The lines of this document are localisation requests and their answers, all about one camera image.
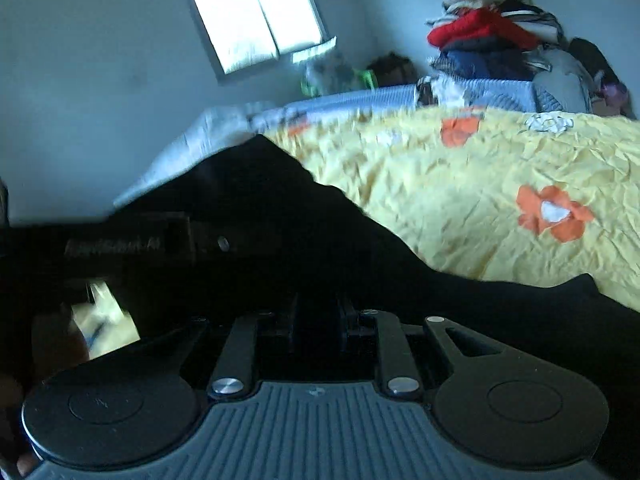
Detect dark brown bag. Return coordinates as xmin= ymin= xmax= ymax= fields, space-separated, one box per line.
xmin=366 ymin=52 xmax=420 ymax=87

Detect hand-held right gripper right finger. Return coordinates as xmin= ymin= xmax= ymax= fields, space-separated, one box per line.
xmin=336 ymin=292 xmax=503 ymax=401

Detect pile of clothes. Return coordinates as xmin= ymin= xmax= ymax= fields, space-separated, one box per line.
xmin=425 ymin=0 xmax=596 ymax=111

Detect black bag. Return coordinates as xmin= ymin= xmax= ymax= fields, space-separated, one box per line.
xmin=569 ymin=37 xmax=626 ymax=98

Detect black white printed cloth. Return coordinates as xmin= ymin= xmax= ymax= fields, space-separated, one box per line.
xmin=415 ymin=76 xmax=467 ymax=109

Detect green plastic chair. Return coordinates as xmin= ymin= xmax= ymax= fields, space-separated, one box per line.
xmin=299 ymin=69 xmax=377 ymax=99

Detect pink bag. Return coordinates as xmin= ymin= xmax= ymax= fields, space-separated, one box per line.
xmin=599 ymin=82 xmax=632 ymax=113

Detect black pants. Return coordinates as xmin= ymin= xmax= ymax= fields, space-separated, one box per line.
xmin=100 ymin=132 xmax=640 ymax=391

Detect window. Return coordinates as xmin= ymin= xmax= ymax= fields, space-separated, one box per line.
xmin=172 ymin=0 xmax=337 ymax=82

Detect yellow floral bedsheet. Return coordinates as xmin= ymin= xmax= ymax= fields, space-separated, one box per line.
xmin=70 ymin=105 xmax=640 ymax=361

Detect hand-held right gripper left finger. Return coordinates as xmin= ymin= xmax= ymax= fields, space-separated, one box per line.
xmin=142 ymin=292 xmax=301 ymax=401

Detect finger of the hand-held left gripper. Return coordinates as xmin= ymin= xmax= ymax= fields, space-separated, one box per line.
xmin=189 ymin=220 xmax=251 ymax=266

